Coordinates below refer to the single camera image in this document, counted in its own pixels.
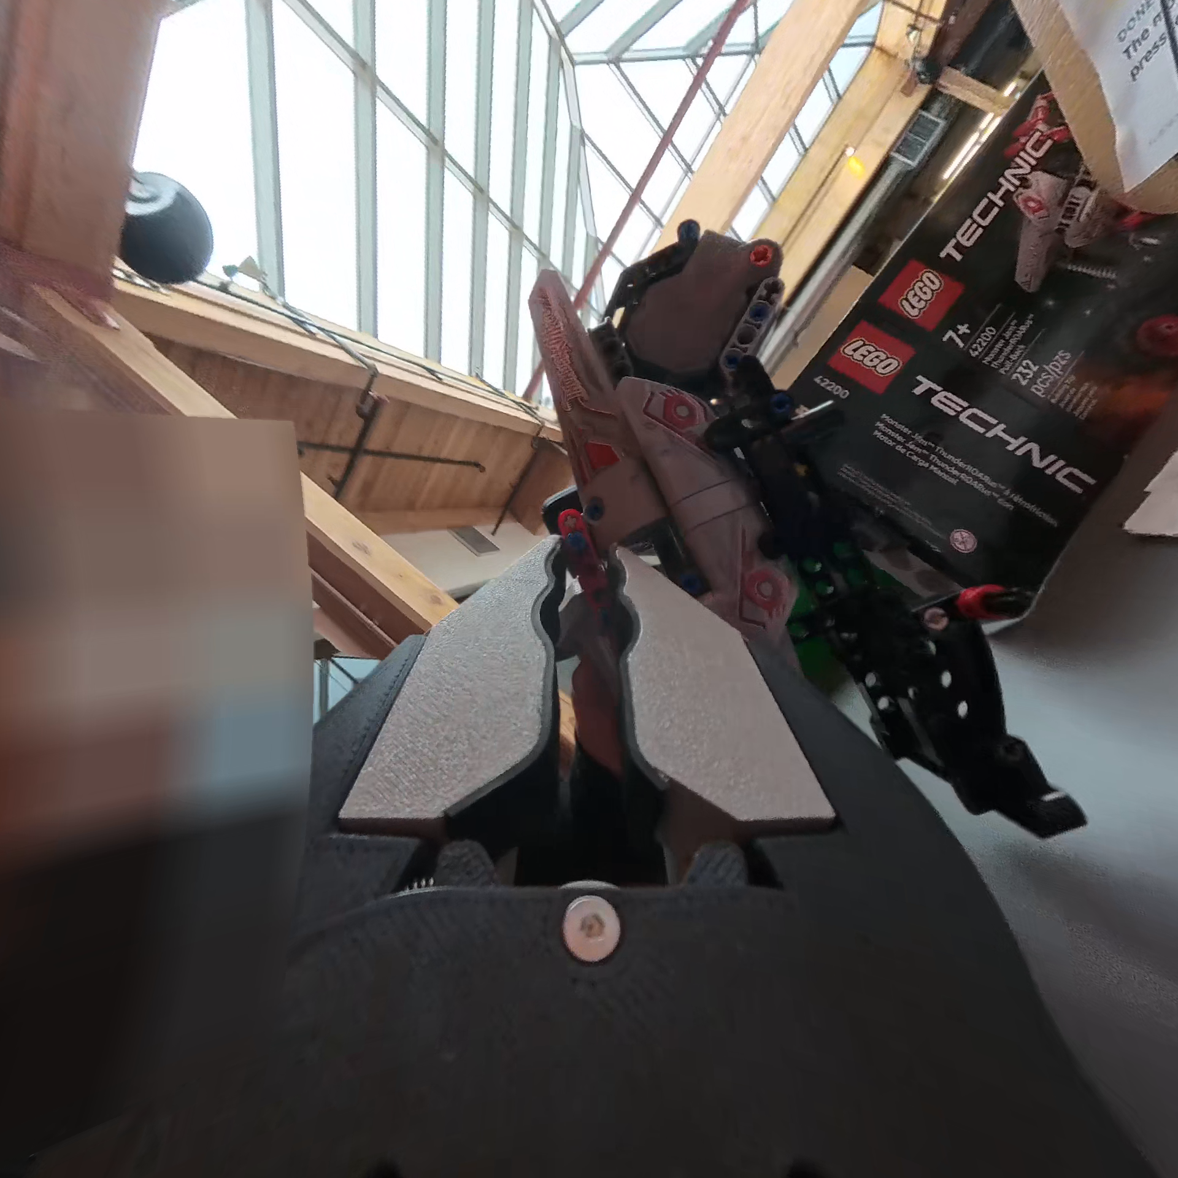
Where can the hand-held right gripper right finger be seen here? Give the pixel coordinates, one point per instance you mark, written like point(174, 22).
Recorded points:
point(727, 718)

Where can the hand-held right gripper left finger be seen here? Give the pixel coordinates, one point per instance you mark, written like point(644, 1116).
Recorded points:
point(460, 718)

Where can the short red holed brick beam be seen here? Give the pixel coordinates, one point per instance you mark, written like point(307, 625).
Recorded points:
point(589, 565)

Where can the grey red brick vehicle model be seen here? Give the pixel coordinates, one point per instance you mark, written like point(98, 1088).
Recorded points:
point(680, 478)

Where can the black cardboard set box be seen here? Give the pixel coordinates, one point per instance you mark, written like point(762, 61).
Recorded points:
point(966, 460)

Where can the black round speaker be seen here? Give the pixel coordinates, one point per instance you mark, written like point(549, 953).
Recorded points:
point(166, 230)

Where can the brown instruction board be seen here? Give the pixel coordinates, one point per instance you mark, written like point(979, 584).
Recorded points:
point(1072, 91)

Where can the white instruction sheet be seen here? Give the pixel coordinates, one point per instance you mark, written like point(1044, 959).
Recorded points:
point(1150, 73)

